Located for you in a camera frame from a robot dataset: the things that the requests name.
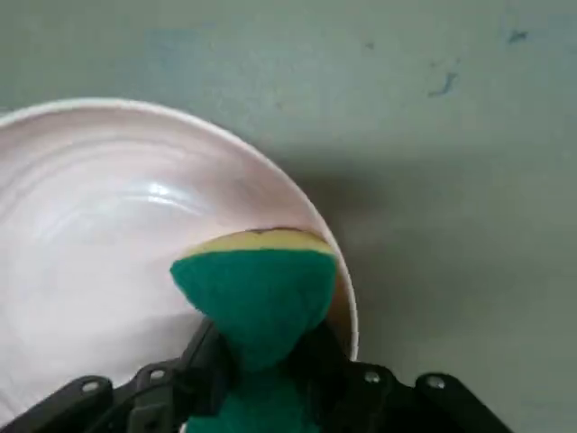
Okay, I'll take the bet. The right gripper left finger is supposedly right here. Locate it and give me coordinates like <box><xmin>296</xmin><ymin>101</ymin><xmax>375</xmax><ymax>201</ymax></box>
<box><xmin>0</xmin><ymin>315</ymin><xmax>243</xmax><ymax>433</ymax></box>

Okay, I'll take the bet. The green and yellow sponge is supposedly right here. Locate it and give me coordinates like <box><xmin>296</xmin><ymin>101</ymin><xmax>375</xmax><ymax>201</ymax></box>
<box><xmin>169</xmin><ymin>228</ymin><xmax>339</xmax><ymax>433</ymax></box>

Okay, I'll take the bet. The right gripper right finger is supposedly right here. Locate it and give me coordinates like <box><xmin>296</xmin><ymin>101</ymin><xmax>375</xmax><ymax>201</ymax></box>
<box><xmin>288</xmin><ymin>320</ymin><xmax>520</xmax><ymax>433</ymax></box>

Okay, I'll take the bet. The pink plate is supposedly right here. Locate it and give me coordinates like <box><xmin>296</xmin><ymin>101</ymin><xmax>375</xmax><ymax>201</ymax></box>
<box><xmin>0</xmin><ymin>97</ymin><xmax>361</xmax><ymax>433</ymax></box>

